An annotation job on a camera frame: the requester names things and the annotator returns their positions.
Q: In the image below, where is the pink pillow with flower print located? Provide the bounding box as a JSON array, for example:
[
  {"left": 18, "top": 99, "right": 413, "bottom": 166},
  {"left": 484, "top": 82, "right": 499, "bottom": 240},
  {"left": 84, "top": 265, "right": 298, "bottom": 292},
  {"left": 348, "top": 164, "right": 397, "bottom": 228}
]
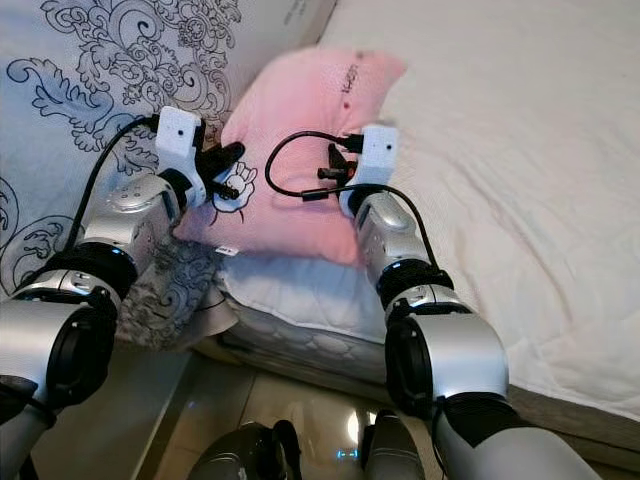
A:
[{"left": 175, "top": 45, "right": 409, "bottom": 269}]

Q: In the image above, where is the large printed bed pillow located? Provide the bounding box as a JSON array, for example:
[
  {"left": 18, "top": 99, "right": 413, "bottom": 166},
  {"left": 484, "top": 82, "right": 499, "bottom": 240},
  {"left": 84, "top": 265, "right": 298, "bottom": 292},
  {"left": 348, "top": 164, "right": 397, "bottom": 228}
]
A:
[{"left": 0, "top": 0, "right": 336, "bottom": 351}]

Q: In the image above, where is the grey robot leg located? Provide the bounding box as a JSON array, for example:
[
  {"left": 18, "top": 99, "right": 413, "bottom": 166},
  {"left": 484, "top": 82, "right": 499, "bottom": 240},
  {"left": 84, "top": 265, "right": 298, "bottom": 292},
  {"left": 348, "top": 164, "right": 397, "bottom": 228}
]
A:
[
  {"left": 188, "top": 420, "right": 306, "bottom": 480},
  {"left": 360, "top": 410, "right": 426, "bottom": 480}
]

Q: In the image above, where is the white quilted mattress pad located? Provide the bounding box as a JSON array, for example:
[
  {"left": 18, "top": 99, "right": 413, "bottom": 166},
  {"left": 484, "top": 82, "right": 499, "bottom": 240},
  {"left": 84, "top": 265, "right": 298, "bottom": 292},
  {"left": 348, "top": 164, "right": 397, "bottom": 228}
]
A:
[{"left": 215, "top": 0, "right": 640, "bottom": 396}]

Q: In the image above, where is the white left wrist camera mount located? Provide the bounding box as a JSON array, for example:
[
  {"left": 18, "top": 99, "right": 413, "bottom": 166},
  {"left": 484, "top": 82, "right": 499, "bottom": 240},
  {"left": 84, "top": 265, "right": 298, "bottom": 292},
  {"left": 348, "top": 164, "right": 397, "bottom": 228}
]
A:
[{"left": 155, "top": 105, "right": 206, "bottom": 186}]

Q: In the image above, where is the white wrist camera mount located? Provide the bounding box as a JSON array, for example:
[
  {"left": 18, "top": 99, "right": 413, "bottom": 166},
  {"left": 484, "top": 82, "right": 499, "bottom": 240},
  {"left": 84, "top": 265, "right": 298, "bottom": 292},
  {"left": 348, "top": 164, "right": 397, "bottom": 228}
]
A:
[
  {"left": 340, "top": 123, "right": 399, "bottom": 216},
  {"left": 155, "top": 105, "right": 206, "bottom": 186}
]

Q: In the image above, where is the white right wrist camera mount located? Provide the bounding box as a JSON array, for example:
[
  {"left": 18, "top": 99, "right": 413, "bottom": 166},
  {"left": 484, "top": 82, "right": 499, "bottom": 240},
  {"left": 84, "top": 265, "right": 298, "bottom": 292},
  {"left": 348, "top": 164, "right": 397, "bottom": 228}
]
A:
[{"left": 340, "top": 123, "right": 399, "bottom": 216}]

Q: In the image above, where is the grey quilted mattress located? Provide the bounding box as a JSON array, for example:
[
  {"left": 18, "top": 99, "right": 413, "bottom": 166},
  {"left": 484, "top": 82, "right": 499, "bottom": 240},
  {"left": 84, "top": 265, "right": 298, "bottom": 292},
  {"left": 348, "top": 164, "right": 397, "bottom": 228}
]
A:
[{"left": 190, "top": 295, "right": 640, "bottom": 456}]

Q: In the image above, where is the grey robot right leg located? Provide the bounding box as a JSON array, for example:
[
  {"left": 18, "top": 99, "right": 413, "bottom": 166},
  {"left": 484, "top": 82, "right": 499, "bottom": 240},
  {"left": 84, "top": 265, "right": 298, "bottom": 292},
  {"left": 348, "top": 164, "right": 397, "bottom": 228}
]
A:
[{"left": 360, "top": 410, "right": 426, "bottom": 480}]

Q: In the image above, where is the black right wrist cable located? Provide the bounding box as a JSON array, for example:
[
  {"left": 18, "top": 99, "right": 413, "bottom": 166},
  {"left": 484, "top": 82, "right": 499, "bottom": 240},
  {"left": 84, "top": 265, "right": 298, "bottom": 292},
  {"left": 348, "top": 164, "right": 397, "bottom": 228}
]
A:
[{"left": 265, "top": 130, "right": 441, "bottom": 266}]

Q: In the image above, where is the grey robot left leg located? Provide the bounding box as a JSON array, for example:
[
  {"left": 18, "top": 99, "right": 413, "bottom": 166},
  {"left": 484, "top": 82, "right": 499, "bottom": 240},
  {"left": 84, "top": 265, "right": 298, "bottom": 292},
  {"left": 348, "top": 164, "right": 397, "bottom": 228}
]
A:
[{"left": 188, "top": 420, "right": 306, "bottom": 480}]

